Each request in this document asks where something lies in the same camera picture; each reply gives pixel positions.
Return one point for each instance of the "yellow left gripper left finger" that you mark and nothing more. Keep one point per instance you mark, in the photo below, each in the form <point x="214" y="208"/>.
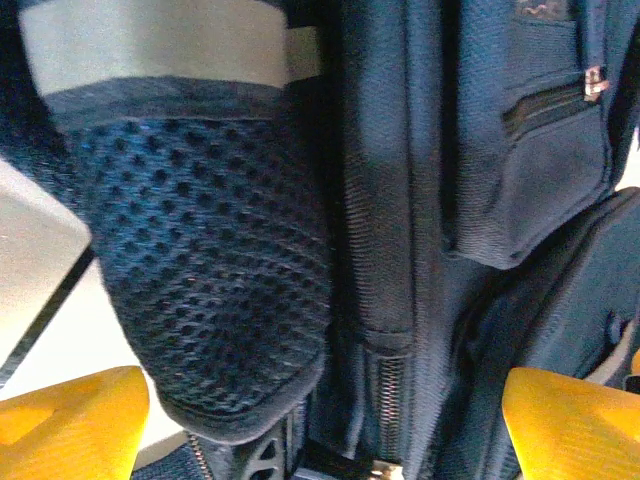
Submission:
<point x="70" y="430"/>

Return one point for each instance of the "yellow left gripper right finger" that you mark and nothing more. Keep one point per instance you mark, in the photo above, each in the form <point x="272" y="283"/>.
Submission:
<point x="575" y="430"/>

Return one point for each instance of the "navy blue backpack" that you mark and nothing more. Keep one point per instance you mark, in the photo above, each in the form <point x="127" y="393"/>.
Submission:
<point x="350" y="225"/>

